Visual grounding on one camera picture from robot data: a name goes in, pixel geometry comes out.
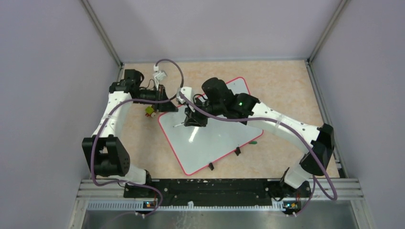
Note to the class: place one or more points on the red yellow toy brick car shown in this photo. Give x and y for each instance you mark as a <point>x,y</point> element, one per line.
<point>152,113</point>

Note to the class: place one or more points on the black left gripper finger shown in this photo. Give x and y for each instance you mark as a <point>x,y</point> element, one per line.
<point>167,107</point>
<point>166,98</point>

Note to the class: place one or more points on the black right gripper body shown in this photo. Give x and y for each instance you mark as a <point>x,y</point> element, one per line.
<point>196,114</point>

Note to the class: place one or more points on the pink framed whiteboard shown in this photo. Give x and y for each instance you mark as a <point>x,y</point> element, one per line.
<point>196,147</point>

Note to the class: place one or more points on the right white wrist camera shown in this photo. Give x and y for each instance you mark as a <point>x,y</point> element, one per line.
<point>182,93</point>

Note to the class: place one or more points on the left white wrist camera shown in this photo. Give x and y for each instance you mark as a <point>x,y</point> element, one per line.
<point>158,75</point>

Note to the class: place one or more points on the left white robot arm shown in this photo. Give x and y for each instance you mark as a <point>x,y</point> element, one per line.
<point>105,154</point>

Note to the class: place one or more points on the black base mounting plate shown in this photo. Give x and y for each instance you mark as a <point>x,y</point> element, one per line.
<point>218,192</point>

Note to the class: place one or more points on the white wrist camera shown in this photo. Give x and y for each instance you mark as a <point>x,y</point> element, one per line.
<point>158,75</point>
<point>182,93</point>

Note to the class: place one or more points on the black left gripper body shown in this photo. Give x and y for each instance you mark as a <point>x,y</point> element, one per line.
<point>157,96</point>

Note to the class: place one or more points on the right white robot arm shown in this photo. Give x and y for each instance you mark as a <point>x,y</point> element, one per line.
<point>221,103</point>

